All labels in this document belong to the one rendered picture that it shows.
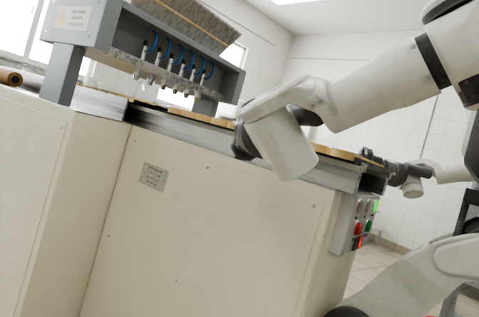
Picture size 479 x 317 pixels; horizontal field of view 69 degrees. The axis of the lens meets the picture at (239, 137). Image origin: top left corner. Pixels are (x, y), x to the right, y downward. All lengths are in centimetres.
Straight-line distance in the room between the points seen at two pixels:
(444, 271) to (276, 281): 33
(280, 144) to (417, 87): 18
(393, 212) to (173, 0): 440
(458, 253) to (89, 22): 106
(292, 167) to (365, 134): 499
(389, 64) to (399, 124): 489
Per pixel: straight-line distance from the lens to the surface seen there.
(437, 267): 82
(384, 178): 105
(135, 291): 113
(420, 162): 135
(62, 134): 110
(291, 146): 47
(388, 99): 43
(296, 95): 44
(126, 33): 123
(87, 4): 117
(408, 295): 87
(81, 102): 134
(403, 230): 514
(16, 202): 128
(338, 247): 82
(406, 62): 42
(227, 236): 89
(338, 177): 77
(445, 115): 516
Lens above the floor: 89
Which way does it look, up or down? level
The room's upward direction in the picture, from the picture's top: 16 degrees clockwise
